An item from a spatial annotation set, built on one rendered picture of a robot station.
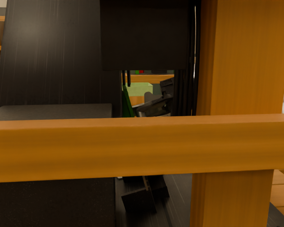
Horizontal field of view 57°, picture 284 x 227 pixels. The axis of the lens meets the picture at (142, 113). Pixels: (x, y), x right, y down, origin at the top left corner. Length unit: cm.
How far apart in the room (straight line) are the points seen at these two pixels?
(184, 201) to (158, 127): 53
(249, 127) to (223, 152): 6
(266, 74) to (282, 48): 5
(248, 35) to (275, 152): 21
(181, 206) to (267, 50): 57
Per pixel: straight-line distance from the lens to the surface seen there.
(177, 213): 87
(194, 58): 55
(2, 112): 73
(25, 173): 47
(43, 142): 44
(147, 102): 82
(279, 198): 108
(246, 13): 50
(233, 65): 49
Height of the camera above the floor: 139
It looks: 14 degrees down
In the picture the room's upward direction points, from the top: straight up
